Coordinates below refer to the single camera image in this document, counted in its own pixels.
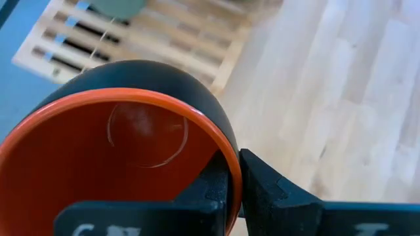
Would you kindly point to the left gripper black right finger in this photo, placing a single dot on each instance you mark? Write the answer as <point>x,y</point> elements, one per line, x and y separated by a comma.
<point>282,213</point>

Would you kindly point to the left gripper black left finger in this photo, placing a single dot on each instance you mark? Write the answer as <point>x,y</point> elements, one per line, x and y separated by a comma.
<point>197,216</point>

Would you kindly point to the teal faceted mug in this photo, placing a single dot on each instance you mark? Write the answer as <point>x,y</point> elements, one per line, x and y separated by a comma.
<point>118,7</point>

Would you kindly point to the slatted light wooden rack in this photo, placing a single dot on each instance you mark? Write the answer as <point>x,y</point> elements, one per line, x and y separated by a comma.
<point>183,46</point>

